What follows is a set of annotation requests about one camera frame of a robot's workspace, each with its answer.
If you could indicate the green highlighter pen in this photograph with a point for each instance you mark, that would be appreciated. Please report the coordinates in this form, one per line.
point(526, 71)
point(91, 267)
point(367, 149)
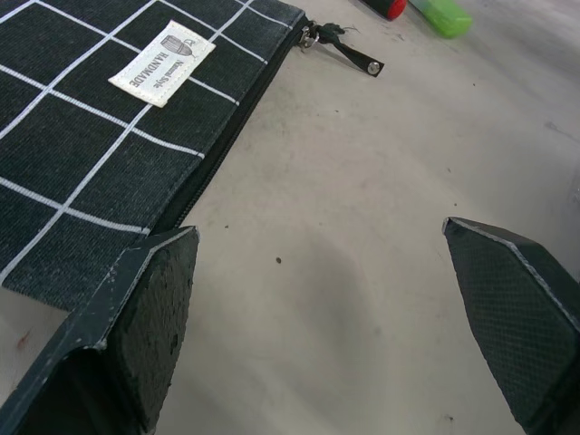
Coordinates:
point(441, 16)

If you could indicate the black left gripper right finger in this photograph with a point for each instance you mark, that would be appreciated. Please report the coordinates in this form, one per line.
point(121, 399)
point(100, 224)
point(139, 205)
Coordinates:
point(521, 326)

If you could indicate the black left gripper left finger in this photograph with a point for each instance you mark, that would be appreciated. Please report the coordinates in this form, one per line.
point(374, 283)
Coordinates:
point(136, 317)

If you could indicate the black marker with red cap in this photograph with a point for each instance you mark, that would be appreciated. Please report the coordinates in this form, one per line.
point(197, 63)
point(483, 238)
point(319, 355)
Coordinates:
point(385, 6)

